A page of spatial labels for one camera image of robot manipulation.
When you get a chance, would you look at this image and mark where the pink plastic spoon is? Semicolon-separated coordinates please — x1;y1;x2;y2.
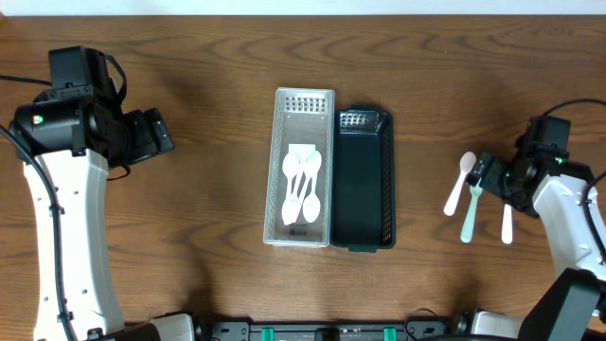
443;152;476;216

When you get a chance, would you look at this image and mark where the mint green plastic fork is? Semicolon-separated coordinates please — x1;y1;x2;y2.
460;185;483;243

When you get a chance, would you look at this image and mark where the white plastic spoon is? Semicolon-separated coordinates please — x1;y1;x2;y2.
292;151;322;206
282;153;301;203
302;177;321;224
281;166;304;225

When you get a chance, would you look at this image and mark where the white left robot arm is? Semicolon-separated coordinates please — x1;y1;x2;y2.
3;46;204;340

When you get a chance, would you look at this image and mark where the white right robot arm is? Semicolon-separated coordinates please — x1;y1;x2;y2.
443;116;605;340

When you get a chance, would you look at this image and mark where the pink plastic fork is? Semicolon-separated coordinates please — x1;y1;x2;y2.
501;204;513;244

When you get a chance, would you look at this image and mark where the black plastic mesh basket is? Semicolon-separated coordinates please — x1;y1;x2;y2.
330;106;397;253

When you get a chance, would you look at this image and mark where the clear plastic mesh basket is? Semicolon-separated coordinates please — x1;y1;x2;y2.
263;87;335;248

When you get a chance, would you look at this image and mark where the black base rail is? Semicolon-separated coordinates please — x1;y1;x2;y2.
201;316;454;341

